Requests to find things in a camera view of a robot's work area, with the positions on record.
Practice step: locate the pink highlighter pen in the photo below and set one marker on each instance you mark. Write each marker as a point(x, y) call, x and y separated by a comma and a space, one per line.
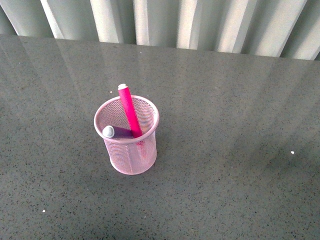
point(132, 119)

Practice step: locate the purple highlighter pen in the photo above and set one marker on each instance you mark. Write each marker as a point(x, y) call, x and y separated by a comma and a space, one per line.
point(115, 132)

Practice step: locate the pink mesh pen cup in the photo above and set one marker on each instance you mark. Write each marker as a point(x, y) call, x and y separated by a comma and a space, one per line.
point(130, 156)

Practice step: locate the white pleated curtain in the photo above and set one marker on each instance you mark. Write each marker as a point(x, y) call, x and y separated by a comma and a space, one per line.
point(273, 28)

